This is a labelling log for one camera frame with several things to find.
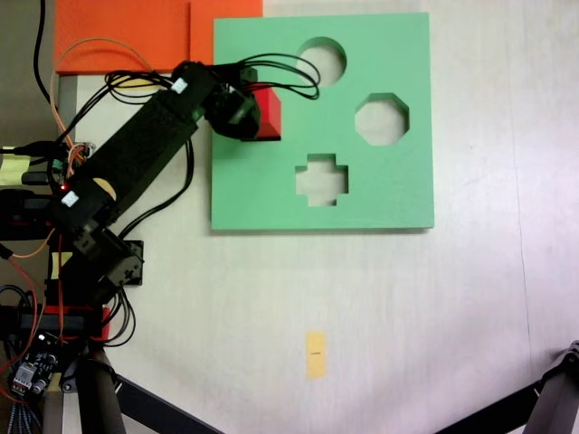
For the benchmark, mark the yellow tape strip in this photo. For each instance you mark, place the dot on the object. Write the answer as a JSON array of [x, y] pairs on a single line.
[[316, 355]]

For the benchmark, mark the black tripod brace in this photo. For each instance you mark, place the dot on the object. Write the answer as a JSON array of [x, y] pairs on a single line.
[[488, 413], [167, 409]]

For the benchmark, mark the orange flat block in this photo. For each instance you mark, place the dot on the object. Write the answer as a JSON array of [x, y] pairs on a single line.
[[226, 31], [122, 31]]

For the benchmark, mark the thick grey tripod leg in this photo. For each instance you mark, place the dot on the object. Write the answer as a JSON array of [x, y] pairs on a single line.
[[558, 393]]

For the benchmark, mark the black circuit board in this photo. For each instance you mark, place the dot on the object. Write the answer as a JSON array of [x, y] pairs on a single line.
[[34, 366]]

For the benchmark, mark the yellow sticky note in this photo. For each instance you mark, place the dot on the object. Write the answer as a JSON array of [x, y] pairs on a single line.
[[11, 168], [61, 264]]

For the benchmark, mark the red square block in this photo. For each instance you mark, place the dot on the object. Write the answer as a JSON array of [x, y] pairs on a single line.
[[270, 113]]

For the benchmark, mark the red table clamp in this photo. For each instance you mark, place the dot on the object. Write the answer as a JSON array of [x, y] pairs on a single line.
[[105, 323]]

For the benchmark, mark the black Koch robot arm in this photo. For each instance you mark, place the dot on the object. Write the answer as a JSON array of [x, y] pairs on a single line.
[[135, 140]]

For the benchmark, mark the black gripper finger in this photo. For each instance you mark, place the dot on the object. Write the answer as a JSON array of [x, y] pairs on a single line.
[[264, 138], [249, 77]]

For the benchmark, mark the green shape sorter board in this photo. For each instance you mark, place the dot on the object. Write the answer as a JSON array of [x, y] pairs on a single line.
[[384, 190]]

